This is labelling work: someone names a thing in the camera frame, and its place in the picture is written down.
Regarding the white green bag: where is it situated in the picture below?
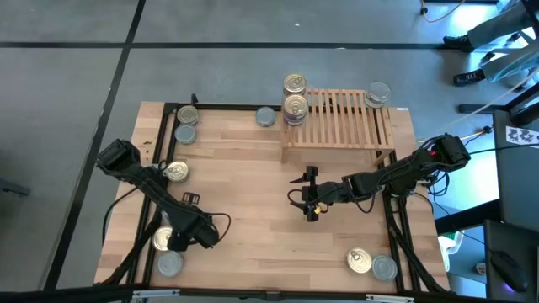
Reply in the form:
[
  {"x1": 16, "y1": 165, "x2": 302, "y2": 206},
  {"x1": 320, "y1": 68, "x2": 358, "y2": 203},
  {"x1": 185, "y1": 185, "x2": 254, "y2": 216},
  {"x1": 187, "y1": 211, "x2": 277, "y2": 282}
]
[{"x1": 437, "y1": 230, "x2": 465, "y2": 274}]

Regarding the wooden slatted shelf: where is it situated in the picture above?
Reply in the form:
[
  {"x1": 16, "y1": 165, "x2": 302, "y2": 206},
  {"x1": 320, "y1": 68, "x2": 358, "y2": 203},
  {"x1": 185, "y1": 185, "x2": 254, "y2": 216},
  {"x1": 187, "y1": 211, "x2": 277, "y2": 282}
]
[{"x1": 279, "y1": 87, "x2": 396, "y2": 165}]

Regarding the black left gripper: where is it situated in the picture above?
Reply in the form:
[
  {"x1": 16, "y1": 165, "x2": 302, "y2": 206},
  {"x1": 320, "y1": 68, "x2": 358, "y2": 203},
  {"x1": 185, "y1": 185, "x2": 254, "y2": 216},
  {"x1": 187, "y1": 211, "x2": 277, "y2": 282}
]
[{"x1": 168, "y1": 212, "x2": 220, "y2": 253}]

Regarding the dark grey floor object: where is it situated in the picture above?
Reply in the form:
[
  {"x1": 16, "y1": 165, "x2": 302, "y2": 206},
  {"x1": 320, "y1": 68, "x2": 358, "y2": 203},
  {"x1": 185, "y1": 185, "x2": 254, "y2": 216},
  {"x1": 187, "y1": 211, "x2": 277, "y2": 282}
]
[{"x1": 0, "y1": 178, "x2": 33, "y2": 198}]

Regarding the black desk leg beam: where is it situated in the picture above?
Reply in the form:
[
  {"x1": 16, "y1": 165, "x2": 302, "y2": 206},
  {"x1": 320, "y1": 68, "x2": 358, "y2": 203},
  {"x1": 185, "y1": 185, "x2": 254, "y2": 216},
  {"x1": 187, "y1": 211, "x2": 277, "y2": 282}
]
[
  {"x1": 433, "y1": 197, "x2": 503, "y2": 235},
  {"x1": 457, "y1": 82, "x2": 539, "y2": 127}
]

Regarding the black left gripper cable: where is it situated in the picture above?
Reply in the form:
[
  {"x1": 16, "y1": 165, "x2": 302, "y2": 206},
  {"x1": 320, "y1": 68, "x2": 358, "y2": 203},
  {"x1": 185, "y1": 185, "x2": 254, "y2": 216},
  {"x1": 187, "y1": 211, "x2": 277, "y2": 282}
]
[{"x1": 208, "y1": 212, "x2": 232, "y2": 243}]

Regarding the black tangled cable bundle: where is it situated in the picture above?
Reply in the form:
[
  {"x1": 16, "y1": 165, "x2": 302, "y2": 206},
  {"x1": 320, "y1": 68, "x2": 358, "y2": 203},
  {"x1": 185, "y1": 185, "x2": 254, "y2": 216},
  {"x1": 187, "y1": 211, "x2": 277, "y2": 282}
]
[{"x1": 414, "y1": 167, "x2": 451, "y2": 220}]

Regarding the black computer mouse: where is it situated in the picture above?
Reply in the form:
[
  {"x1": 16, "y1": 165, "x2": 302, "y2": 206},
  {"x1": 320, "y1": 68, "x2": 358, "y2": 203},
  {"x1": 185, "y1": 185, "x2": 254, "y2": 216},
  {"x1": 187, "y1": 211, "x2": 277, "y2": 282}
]
[{"x1": 489, "y1": 249, "x2": 530, "y2": 294}]

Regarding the long black cable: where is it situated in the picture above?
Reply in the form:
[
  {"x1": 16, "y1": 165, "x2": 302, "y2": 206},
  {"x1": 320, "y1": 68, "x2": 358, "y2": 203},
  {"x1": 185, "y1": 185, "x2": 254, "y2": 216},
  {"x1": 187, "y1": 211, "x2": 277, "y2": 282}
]
[{"x1": 467, "y1": 142, "x2": 539, "y2": 156}]

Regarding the white printed paper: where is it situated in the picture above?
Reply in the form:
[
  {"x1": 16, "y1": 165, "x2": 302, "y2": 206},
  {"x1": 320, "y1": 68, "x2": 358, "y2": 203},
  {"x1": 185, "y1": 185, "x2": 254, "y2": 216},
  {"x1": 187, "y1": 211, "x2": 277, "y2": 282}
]
[{"x1": 504, "y1": 125, "x2": 539, "y2": 149}]

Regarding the black left base cable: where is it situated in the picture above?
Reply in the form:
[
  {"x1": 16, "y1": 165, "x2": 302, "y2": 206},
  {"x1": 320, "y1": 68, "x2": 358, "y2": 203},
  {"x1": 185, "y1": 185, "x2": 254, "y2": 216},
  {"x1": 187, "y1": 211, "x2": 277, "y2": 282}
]
[{"x1": 102, "y1": 184, "x2": 142, "y2": 247}]

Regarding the orange floor cable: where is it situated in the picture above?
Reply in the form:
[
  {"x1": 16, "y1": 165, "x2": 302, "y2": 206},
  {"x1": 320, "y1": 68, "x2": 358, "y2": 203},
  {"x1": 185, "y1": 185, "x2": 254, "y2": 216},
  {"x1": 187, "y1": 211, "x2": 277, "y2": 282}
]
[{"x1": 420, "y1": 0, "x2": 467, "y2": 24}]

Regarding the black metal table frame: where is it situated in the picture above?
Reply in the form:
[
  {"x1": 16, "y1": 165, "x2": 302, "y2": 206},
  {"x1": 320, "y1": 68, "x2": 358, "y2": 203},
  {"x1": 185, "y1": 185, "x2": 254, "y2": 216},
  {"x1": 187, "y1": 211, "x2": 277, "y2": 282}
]
[{"x1": 97, "y1": 102, "x2": 451, "y2": 295}]

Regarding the dark grey desk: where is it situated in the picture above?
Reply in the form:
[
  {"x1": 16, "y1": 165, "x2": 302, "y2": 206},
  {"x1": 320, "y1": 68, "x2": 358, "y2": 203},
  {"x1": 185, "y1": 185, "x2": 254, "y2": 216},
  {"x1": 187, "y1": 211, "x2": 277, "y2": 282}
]
[
  {"x1": 483, "y1": 217, "x2": 539, "y2": 302},
  {"x1": 491, "y1": 108, "x2": 539, "y2": 231}
]

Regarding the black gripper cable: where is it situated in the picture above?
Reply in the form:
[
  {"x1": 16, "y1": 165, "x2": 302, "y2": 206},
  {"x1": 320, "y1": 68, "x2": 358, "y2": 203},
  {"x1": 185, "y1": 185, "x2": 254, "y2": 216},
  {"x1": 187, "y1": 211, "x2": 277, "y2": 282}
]
[
  {"x1": 287, "y1": 188, "x2": 308, "y2": 208},
  {"x1": 208, "y1": 212, "x2": 232, "y2": 243}
]

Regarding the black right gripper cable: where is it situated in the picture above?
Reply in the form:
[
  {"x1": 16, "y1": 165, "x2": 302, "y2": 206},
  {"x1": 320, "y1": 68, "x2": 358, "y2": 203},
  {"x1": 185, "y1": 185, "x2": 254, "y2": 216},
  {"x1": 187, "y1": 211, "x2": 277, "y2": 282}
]
[{"x1": 287, "y1": 188, "x2": 308, "y2": 208}]

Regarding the silver rail bracket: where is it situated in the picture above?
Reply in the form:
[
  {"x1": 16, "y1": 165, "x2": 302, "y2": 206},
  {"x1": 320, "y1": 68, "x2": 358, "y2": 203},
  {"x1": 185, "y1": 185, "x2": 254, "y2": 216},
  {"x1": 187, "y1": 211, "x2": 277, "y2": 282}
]
[
  {"x1": 131, "y1": 289, "x2": 181, "y2": 303},
  {"x1": 365, "y1": 293, "x2": 416, "y2": 303}
]

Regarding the white rope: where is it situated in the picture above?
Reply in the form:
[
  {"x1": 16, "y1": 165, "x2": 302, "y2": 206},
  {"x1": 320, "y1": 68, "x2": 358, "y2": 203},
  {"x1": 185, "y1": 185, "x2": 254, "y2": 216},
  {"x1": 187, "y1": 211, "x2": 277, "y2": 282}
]
[{"x1": 416, "y1": 66, "x2": 539, "y2": 142}]

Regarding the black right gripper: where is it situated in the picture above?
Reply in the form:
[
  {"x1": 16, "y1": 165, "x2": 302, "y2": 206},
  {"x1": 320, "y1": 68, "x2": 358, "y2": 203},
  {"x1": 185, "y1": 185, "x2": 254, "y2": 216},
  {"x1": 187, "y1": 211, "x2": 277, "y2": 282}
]
[{"x1": 289, "y1": 165, "x2": 350, "y2": 223}]

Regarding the person's shoe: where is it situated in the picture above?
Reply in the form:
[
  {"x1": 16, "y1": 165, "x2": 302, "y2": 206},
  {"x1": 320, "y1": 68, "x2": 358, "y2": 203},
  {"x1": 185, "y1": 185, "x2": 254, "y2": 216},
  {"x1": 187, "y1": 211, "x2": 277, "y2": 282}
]
[
  {"x1": 453, "y1": 69, "x2": 488, "y2": 88},
  {"x1": 442, "y1": 35, "x2": 476, "y2": 54}
]

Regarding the person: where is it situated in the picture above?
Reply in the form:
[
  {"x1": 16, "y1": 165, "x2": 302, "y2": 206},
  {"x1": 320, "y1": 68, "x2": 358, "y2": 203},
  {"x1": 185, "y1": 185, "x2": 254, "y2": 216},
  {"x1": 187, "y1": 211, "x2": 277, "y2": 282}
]
[{"x1": 442, "y1": 0, "x2": 539, "y2": 88}]

